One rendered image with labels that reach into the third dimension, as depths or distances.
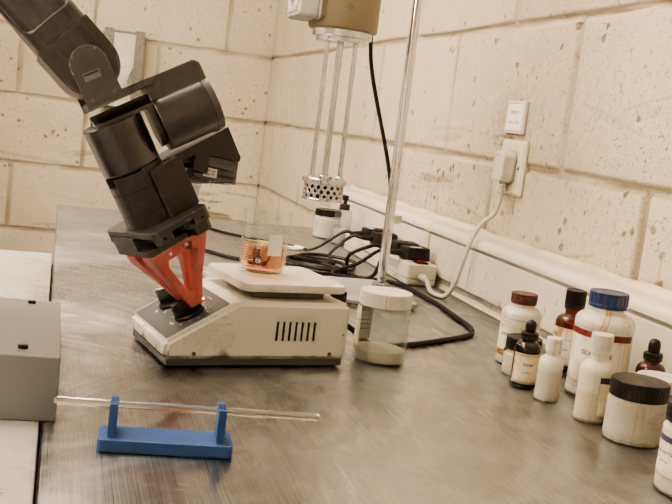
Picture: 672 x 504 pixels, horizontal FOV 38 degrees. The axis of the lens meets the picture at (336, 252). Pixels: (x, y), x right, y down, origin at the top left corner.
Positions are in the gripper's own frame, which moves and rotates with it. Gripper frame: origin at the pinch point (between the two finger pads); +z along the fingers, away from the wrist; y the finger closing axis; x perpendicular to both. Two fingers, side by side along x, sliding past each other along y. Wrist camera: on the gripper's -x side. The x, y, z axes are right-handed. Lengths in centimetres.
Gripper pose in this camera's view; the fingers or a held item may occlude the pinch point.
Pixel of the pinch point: (190, 297)
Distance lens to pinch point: 101.6
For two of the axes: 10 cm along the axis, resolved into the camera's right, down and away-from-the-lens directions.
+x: -7.0, 4.7, -5.3
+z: 3.4, 8.8, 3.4
